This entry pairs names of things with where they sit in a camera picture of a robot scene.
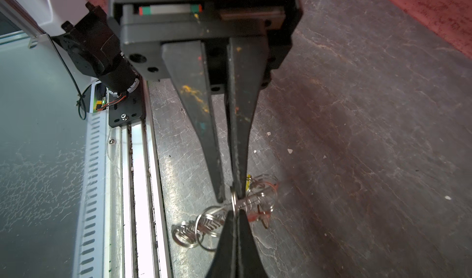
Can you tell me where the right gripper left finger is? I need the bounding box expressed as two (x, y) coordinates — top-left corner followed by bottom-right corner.
(206, 210), (237, 278)

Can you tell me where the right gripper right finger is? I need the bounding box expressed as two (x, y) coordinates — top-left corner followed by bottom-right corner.
(236, 210), (268, 278)

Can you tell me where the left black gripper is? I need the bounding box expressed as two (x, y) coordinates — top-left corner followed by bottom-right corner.
(108, 0), (303, 203)

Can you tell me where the keyring chain with keys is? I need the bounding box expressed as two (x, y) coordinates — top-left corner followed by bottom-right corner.
(170, 172), (280, 252)

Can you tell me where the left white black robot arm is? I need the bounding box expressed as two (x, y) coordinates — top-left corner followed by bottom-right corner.
(14, 0), (303, 203)

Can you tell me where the aluminium front rail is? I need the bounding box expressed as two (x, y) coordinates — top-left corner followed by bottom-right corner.
(103, 81), (173, 278)

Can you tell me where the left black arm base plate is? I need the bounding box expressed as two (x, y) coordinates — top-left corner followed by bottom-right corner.
(108, 82), (146, 128)

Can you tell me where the white slotted cable duct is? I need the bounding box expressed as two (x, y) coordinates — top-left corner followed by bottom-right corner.
(73, 112), (108, 278)

